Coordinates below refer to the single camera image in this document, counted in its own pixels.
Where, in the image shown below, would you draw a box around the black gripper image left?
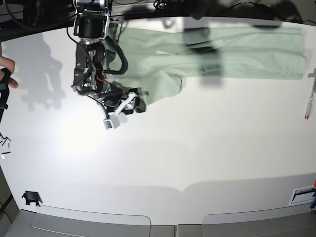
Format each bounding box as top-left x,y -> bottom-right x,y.
97,87 -> 149,115

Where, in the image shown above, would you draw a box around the light green T-shirt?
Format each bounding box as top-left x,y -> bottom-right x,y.
107,27 -> 307,104

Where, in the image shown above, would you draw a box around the black handheld teleoperation controller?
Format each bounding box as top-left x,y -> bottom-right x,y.
0,68 -> 11,121

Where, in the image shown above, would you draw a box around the person hand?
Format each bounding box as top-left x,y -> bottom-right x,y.
0,45 -> 18,88

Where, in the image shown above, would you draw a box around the black plastic clip part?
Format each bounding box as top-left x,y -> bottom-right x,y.
22,191 -> 42,207

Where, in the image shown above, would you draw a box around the small black hex keys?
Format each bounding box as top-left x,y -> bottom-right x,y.
0,134 -> 11,159

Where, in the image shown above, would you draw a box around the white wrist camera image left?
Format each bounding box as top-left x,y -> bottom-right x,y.
103,116 -> 120,130

